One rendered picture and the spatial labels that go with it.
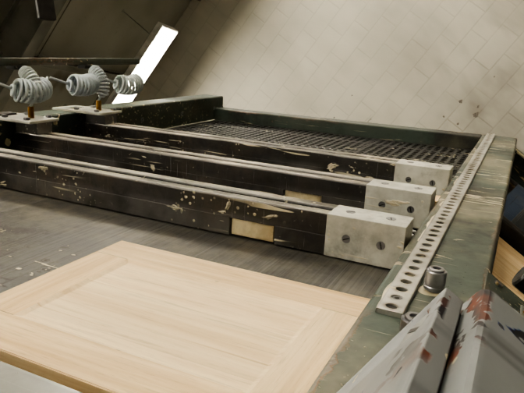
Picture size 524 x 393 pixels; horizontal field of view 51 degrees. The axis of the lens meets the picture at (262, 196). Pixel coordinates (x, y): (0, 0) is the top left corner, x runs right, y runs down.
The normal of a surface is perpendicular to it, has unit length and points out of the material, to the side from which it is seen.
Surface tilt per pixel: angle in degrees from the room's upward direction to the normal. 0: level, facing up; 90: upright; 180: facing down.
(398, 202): 90
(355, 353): 57
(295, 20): 90
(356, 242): 90
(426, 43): 90
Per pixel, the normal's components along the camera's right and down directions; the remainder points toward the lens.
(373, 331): 0.05, -0.96
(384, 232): -0.43, 0.22
